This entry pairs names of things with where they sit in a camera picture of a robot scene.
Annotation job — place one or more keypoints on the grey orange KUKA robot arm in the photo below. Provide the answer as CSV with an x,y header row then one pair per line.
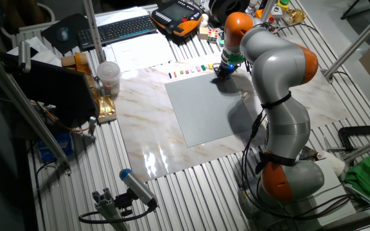
x,y
275,70

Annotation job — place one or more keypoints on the small cardboard box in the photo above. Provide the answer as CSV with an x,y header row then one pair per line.
x,y
68,61

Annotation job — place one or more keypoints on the plain wooden cube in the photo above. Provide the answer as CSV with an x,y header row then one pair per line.
x,y
203,33

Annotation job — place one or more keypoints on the small metal connector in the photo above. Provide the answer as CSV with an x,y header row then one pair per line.
x,y
92,125

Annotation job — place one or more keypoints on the black computer keyboard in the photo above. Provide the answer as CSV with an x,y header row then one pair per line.
x,y
117,30

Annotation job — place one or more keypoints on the long slanted aluminium profile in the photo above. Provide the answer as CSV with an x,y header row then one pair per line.
x,y
358,40

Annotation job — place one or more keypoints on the gold foil bag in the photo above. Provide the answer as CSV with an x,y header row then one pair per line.
x,y
105,109

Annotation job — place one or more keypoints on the white rimmed bin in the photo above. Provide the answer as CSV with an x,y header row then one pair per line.
x,y
47,11

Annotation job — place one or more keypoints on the translucent plastic cup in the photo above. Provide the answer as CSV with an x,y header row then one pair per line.
x,y
108,78

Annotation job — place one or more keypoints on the yellow box with green button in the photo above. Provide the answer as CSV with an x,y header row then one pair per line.
x,y
283,4

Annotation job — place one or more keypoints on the aluminium profile stub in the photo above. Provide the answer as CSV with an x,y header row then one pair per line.
x,y
108,211

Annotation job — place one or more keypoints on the pink Lego brick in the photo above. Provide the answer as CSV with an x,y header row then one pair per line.
x,y
198,68

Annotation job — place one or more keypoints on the crinkled gold foil object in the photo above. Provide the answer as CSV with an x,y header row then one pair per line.
x,y
295,16

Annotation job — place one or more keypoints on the green cloth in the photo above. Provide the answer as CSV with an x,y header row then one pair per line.
x,y
368,176

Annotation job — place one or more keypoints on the grey button box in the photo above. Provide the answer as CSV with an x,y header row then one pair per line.
x,y
276,12

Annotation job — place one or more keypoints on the white paper roll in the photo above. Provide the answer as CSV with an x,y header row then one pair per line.
x,y
336,163

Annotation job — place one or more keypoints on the silver bar camera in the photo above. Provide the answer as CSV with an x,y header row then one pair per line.
x,y
24,56

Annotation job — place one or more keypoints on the green wrist mount plate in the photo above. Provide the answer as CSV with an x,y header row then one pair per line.
x,y
236,58

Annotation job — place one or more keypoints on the slanted aluminium frame bar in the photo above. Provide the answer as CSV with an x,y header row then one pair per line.
x,y
27,109

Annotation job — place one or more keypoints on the aluminium frame post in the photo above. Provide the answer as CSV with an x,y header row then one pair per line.
x,y
92,29

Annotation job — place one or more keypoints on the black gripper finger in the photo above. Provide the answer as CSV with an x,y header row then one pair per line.
x,y
219,75
226,76

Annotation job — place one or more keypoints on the short aluminium post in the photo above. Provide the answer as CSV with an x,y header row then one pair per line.
x,y
268,7

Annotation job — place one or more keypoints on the white rounded figurine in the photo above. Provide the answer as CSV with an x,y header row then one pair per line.
x,y
205,20

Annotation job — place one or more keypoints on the black chair base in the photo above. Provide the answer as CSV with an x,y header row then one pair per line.
x,y
365,8

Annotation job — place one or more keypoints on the white paper stack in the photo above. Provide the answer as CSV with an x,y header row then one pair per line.
x,y
120,14

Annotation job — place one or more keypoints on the small orange object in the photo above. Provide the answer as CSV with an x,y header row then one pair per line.
x,y
259,13

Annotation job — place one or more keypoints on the silver camera with blue cap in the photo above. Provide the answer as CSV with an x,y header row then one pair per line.
x,y
137,186

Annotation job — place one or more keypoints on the black mouse pad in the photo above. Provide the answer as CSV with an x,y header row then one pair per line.
x,y
75,25

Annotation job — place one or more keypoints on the brown packing tape roll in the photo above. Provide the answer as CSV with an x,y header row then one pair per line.
x,y
81,62

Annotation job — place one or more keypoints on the grey Lego baseplate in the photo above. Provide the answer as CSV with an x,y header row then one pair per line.
x,y
201,109

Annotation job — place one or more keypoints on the blue packet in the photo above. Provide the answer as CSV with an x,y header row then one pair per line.
x,y
56,146

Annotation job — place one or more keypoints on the black camera clamp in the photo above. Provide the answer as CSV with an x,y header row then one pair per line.
x,y
124,202

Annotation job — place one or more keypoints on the loose white papers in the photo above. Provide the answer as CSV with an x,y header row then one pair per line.
x,y
43,56

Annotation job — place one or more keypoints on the black orange teach pendant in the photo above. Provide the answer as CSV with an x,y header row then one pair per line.
x,y
175,14

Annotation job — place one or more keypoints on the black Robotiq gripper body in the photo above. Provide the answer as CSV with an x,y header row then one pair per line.
x,y
226,68

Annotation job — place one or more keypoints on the black monitor panel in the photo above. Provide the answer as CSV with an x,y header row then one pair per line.
x,y
53,86

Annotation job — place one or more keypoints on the dark computer mouse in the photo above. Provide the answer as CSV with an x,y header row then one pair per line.
x,y
63,34

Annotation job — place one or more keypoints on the printed paper sheet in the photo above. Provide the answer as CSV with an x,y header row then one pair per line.
x,y
140,51

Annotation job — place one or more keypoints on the marble pattern mat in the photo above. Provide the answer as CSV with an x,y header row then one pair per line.
x,y
146,128

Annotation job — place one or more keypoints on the Rubik's cube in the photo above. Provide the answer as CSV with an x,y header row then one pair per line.
x,y
213,36

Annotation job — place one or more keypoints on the black filament spool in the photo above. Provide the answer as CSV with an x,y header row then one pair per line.
x,y
226,8

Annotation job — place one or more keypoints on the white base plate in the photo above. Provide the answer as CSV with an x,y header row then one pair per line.
x,y
336,195

